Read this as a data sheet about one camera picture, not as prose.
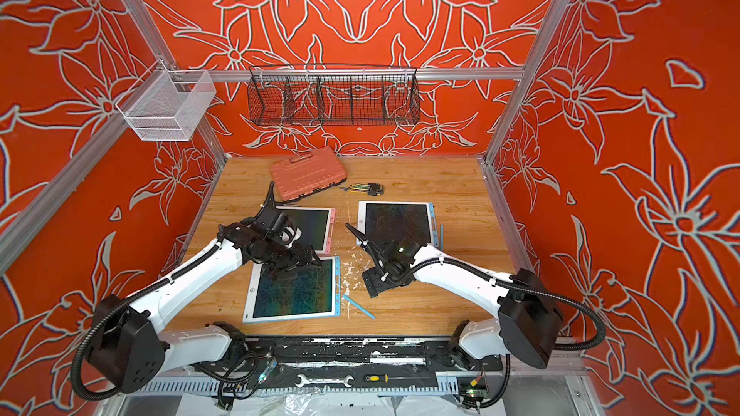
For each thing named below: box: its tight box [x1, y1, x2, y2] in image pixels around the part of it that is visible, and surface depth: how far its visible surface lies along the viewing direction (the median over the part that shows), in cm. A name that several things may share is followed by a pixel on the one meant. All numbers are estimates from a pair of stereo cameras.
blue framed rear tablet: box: [356, 201, 440, 247], surface depth 102 cm
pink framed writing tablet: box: [275, 206, 337, 256], surface depth 102 cm
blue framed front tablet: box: [242, 256, 343, 325], surface depth 85 cm
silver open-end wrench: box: [294, 374, 355, 389], surface depth 71 cm
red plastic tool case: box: [270, 146, 347, 203], surface depth 110 cm
